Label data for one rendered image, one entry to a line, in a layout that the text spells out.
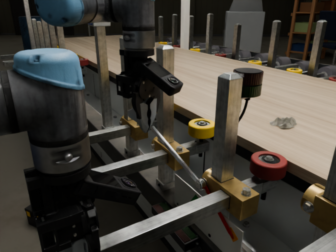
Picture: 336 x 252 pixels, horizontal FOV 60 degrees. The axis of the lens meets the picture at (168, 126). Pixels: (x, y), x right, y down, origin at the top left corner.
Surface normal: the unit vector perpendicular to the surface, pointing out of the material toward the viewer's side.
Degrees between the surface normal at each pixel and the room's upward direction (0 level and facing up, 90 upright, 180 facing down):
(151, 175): 0
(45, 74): 88
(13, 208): 0
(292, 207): 90
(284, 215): 90
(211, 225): 90
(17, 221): 0
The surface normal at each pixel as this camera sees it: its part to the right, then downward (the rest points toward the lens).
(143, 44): 0.32, 0.37
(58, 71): 0.56, 0.28
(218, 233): -0.86, 0.20
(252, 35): -0.14, 0.38
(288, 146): 0.00, -0.92
